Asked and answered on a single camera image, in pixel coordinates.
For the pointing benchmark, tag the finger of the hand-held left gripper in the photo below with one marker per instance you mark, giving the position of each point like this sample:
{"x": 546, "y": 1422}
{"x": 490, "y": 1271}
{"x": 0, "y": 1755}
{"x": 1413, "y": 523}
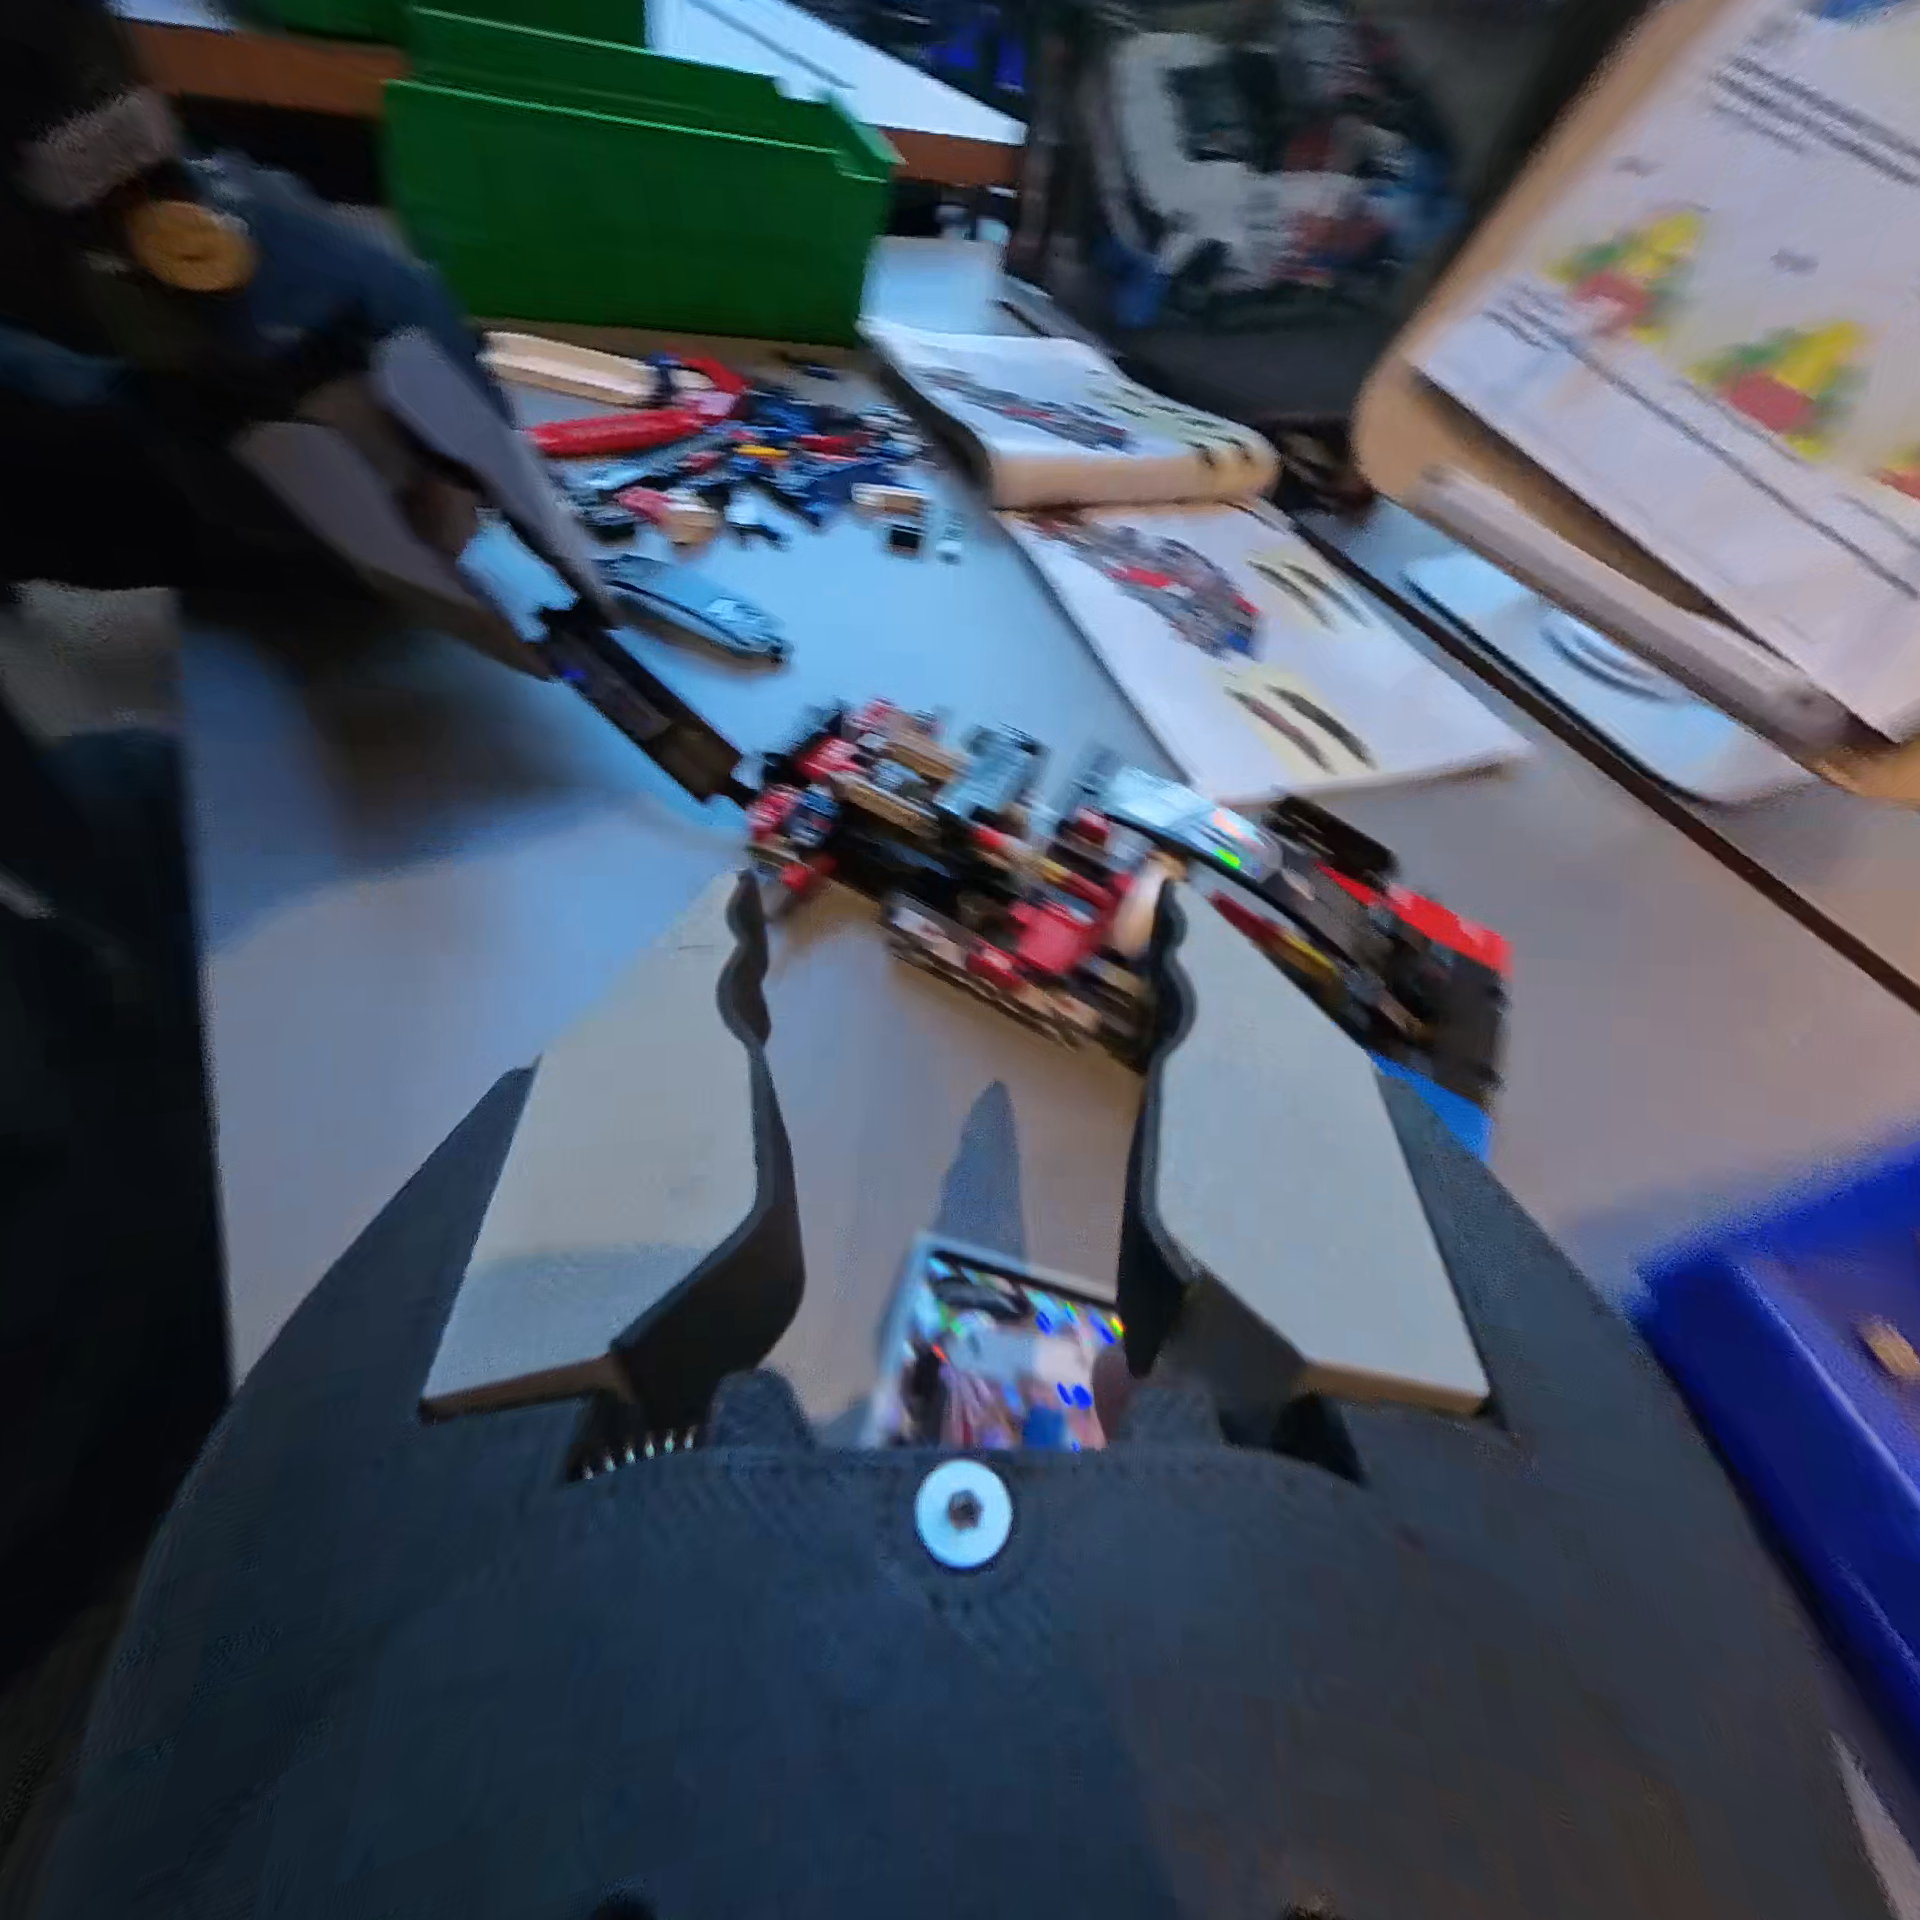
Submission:
{"x": 481, "y": 455}
{"x": 388, "y": 523}

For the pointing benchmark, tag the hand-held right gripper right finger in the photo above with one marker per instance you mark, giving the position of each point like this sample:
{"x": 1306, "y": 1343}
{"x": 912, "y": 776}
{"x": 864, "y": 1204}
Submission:
{"x": 1278, "y": 1198}

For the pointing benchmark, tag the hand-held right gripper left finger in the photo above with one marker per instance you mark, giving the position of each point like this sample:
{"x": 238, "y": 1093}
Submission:
{"x": 628, "y": 1198}

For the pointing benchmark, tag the black curved brick panel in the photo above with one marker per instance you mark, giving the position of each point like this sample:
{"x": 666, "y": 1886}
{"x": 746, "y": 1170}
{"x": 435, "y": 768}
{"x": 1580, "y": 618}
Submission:
{"x": 660, "y": 719}
{"x": 704, "y": 618}

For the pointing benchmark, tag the toy brick car model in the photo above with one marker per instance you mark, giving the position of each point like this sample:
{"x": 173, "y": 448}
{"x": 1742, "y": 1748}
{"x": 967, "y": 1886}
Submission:
{"x": 1020, "y": 884}

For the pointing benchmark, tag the wood-edged white desk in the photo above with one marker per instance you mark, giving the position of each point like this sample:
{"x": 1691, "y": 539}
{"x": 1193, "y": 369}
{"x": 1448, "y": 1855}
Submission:
{"x": 837, "y": 72}

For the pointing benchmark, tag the pile of loose toy bricks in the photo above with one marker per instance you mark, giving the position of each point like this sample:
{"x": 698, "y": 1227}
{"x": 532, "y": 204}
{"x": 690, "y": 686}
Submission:
{"x": 752, "y": 455}

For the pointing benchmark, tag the holographic sticker sheet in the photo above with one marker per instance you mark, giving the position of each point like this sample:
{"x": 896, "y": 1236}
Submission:
{"x": 970, "y": 1353}

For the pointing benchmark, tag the blue plastic bin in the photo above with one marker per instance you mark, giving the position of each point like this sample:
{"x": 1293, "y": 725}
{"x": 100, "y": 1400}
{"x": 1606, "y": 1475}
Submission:
{"x": 1771, "y": 1353}

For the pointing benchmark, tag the open instruction booklet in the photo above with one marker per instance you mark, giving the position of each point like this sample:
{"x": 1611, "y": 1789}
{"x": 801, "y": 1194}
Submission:
{"x": 1200, "y": 659}

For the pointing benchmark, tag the tan toy brick piece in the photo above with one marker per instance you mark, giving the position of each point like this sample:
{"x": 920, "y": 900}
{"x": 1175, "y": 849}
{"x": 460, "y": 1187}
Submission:
{"x": 1882, "y": 1344}

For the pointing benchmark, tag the toy car set box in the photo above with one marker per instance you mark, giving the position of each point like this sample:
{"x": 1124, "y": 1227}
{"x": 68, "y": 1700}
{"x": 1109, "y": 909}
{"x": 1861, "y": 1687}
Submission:
{"x": 1248, "y": 151}

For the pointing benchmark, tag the printed instruction paper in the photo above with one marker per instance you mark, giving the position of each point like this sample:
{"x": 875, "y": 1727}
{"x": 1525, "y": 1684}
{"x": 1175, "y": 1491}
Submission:
{"x": 1724, "y": 222}

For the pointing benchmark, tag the wooden document stand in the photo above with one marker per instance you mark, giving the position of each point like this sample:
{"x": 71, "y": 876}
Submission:
{"x": 1565, "y": 167}

